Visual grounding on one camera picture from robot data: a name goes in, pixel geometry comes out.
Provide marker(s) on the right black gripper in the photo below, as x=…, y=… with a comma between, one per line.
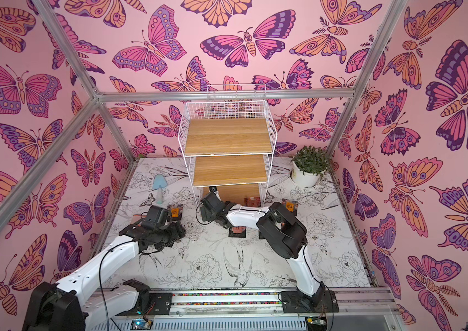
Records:
x=210, y=203

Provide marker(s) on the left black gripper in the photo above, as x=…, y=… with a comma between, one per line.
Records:
x=178, y=231

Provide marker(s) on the orange jasmine tea bag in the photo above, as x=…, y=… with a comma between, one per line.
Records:
x=291, y=205
x=176, y=212

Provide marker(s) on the bottom-shelf black tea bag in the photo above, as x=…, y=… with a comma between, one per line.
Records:
x=237, y=232
x=252, y=202

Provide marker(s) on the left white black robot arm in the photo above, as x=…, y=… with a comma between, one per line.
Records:
x=79, y=300

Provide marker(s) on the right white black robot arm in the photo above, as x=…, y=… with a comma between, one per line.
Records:
x=287, y=237

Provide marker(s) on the bottom wooden shelf board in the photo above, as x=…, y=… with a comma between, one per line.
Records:
x=238, y=193

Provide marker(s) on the wooden shelf board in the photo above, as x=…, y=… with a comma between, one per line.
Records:
x=208, y=137
x=238, y=193
x=229, y=170

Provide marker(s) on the middle wooden shelf board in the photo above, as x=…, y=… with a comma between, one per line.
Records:
x=229, y=170

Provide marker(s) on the top wooden shelf board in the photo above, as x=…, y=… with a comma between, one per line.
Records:
x=208, y=137

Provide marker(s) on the green potted plant white pot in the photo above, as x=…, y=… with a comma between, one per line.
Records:
x=310, y=165

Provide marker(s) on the white wire shelf rack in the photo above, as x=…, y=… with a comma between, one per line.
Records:
x=226, y=109

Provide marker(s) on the aluminium frame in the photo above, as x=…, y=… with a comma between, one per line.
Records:
x=97, y=100

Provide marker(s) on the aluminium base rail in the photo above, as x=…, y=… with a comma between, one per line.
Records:
x=360, y=309

